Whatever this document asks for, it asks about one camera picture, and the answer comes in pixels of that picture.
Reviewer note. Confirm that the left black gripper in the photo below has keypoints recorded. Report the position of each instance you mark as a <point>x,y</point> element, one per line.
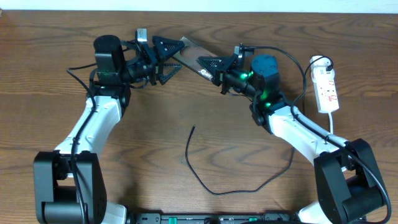
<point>155,66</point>

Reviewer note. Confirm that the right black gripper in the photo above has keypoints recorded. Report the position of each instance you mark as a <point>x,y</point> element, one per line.
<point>222,66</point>

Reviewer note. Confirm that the Galaxy smartphone with brown screen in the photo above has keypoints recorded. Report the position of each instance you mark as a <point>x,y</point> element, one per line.
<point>188,56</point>

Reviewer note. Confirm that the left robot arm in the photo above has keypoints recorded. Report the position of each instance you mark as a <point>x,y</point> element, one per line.
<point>68,182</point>

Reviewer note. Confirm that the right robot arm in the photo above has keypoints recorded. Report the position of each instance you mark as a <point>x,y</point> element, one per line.
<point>349,183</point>

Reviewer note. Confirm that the white power strip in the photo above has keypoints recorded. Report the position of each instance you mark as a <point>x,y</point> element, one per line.
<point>322,75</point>

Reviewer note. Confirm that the black mounting rail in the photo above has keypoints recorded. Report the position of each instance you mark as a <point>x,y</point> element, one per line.
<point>157,218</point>

